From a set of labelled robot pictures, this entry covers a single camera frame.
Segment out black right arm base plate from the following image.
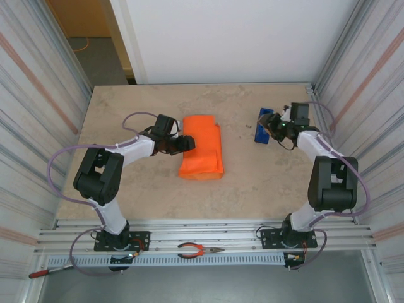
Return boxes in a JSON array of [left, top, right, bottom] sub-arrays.
[[260, 227, 318, 250]]

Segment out orange handled pliers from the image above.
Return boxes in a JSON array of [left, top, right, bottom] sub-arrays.
[[177, 242, 225, 259]]

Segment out white slotted cable duct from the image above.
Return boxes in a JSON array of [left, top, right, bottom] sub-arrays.
[[47, 254, 287, 268]]

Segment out blue tape dispenser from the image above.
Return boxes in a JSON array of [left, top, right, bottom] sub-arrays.
[[254, 107, 273, 145]]

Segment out orange floor cable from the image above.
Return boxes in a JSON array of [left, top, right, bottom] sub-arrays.
[[73, 37, 90, 53]]

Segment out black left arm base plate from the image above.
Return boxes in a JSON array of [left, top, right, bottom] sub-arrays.
[[93, 230, 151, 253]]

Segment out white door frame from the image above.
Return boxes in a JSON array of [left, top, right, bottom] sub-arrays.
[[109, 0, 149, 85]]

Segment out aluminium rail frame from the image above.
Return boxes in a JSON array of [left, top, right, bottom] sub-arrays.
[[34, 217, 378, 255]]

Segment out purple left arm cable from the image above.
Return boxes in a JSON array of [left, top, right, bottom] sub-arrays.
[[47, 112, 158, 276]]

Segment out red handled hand tool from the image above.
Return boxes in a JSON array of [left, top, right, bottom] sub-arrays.
[[28, 264, 75, 279]]

